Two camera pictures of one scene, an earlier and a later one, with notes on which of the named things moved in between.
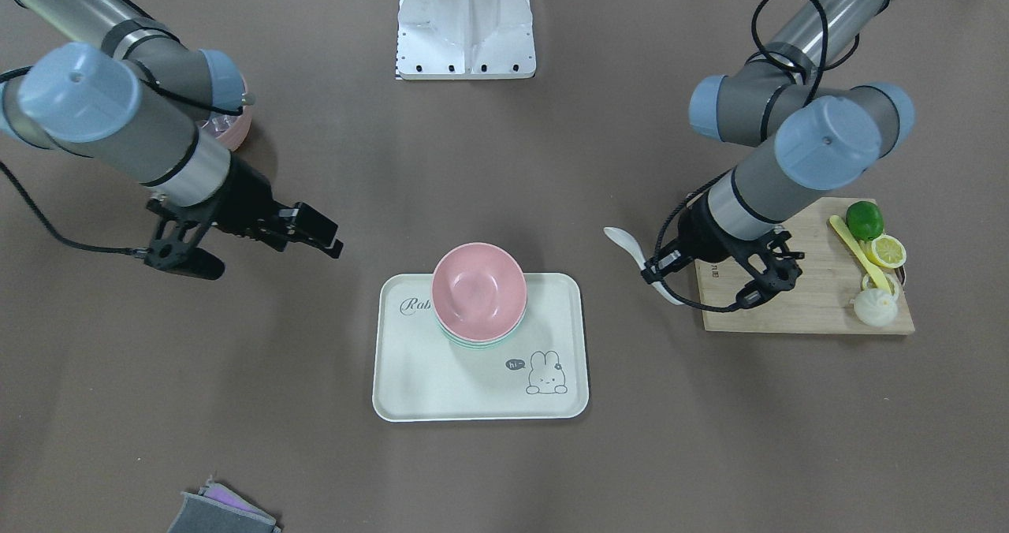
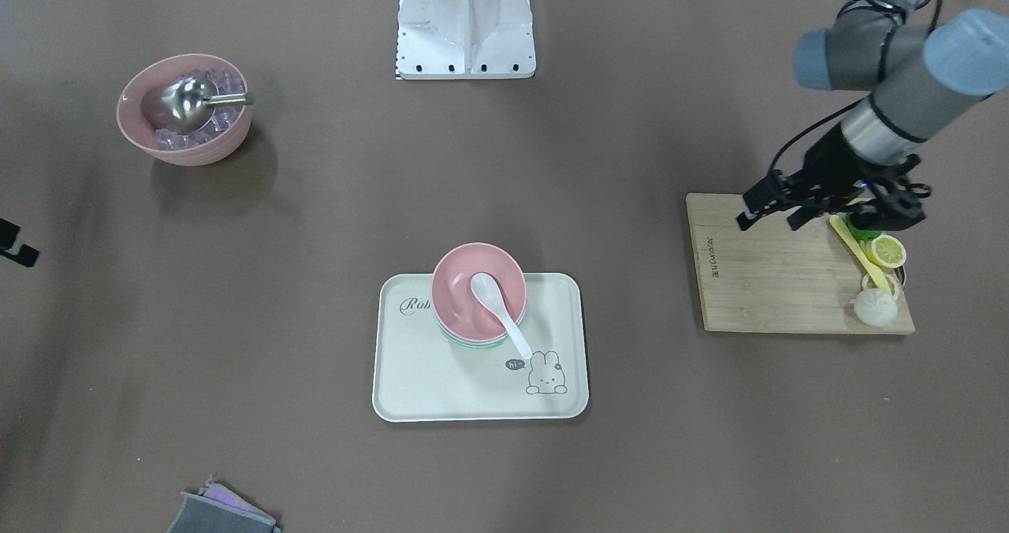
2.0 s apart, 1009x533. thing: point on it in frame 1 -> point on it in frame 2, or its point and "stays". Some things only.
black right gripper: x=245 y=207 -> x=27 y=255
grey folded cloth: x=219 y=508 stays
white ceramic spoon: x=628 y=240 -> x=487 y=290
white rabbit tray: x=541 y=373 stays
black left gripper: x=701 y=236 -> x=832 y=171
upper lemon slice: x=894 y=286 stays
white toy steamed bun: x=876 y=307 stays
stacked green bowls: x=483 y=344 stays
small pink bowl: x=478 y=292 stays
